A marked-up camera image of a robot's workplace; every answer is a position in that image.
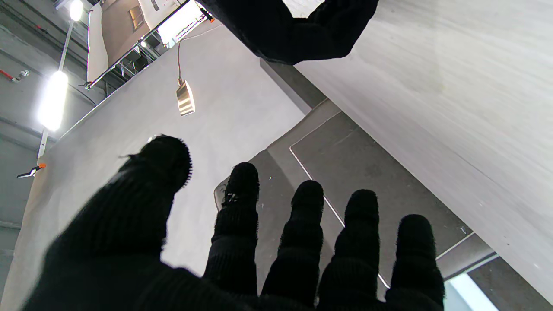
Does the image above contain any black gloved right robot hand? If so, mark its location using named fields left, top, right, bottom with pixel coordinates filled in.
left=197, top=0, right=380, bottom=65

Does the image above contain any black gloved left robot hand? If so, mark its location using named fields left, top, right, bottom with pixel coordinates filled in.
left=22, top=135, right=445, bottom=311

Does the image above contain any white softbox light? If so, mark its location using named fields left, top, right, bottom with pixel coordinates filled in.
left=156, top=0, right=206, bottom=48

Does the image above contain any copper pendant lamp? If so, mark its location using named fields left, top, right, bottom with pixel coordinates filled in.
left=175, top=41, right=196, bottom=117

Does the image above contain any long bright ceiling light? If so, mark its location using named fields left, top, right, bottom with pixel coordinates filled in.
left=37, top=70, right=70, bottom=132

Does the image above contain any grey office chair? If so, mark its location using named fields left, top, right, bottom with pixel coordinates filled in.
left=214, top=98, right=495, bottom=290

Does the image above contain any beige backdrop panel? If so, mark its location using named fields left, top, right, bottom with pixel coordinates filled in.
left=100, top=0, right=152, bottom=65

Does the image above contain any red sprinkler pipe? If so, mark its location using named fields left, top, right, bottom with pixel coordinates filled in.
left=0, top=68, right=30, bottom=83

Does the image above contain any metal frame truss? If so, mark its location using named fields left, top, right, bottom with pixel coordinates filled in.
left=80, top=0, right=208, bottom=90

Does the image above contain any metal light mounting rail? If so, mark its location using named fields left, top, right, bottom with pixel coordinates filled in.
left=37, top=19, right=75, bottom=159

